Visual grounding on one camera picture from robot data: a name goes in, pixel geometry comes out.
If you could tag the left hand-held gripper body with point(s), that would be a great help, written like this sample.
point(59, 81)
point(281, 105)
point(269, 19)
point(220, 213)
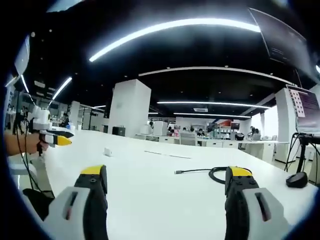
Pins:
point(40, 118)

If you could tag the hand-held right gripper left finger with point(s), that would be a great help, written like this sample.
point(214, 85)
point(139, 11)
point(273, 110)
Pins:
point(82, 200)

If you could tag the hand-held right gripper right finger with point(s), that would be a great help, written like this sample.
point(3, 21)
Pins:
point(247, 202)

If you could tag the large dark computer monitor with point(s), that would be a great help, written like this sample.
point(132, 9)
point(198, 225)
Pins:
point(282, 37)

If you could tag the thin white strip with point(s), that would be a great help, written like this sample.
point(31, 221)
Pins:
point(167, 154)

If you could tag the computer monitor with pink window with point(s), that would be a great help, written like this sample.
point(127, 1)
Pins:
point(306, 110)

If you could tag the white square pillar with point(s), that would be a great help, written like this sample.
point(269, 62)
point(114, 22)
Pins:
point(130, 110)

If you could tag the white charger adapter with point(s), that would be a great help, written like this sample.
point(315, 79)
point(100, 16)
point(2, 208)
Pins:
point(108, 152)

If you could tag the white desk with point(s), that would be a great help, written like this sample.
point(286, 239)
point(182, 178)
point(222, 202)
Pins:
point(155, 190)

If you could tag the long ceiling light strip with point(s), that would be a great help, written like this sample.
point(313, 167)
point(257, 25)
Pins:
point(160, 28)

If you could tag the row of white office desks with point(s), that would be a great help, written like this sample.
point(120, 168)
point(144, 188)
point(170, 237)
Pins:
point(220, 143)

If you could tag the person's left hand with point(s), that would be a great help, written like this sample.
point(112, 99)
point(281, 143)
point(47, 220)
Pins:
point(43, 147)

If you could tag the grey office chair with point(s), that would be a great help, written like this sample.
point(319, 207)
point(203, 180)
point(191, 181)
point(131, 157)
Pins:
point(188, 138)

